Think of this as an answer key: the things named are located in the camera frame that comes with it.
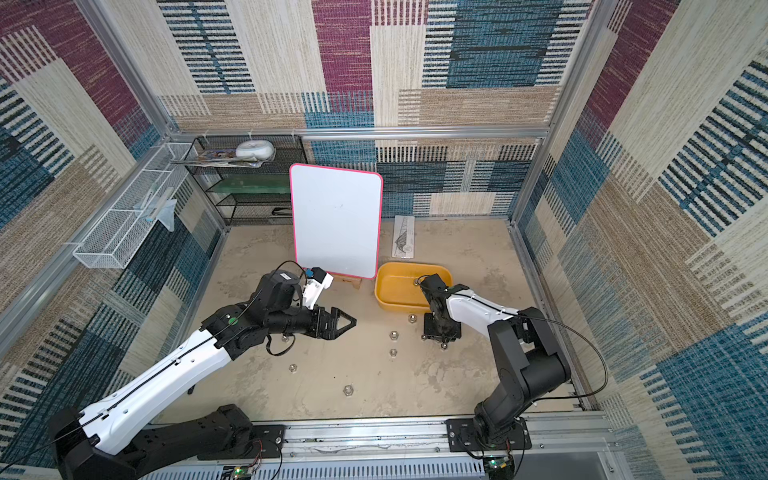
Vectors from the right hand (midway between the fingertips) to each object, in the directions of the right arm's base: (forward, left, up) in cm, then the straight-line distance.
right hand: (436, 332), depth 91 cm
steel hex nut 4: (-1, +13, 0) cm, 13 cm away
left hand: (-6, +24, +22) cm, 33 cm away
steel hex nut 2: (-4, -2, 0) cm, 4 cm away
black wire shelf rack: (+50, +66, +12) cm, 83 cm away
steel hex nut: (+18, +5, +1) cm, 19 cm away
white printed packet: (+38, +8, +1) cm, 39 cm away
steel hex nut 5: (-16, +25, 0) cm, 30 cm away
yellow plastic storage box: (+15, +12, 0) cm, 19 cm away
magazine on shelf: (+41, +63, +35) cm, 83 cm away
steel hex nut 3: (+4, +7, +1) cm, 8 cm away
